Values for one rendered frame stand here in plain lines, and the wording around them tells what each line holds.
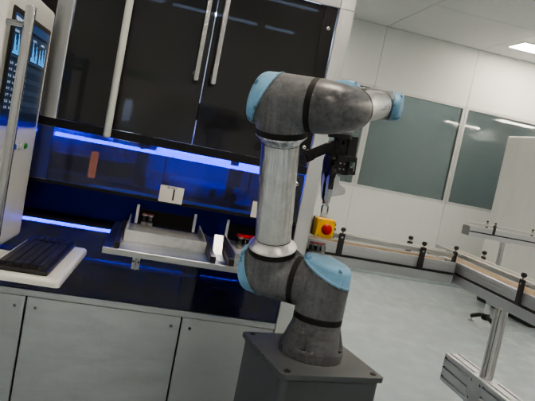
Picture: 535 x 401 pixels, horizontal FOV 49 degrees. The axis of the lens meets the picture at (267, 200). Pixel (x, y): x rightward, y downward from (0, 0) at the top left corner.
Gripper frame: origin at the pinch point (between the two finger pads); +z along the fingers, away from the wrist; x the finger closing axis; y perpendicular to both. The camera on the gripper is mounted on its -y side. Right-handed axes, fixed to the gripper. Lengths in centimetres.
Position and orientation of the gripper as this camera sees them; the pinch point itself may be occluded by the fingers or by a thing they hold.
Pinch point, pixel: (324, 200)
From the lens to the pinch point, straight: 174.0
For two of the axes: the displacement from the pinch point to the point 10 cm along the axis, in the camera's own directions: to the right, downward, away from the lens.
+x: -2.0, -1.4, 9.7
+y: 9.7, 1.0, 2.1
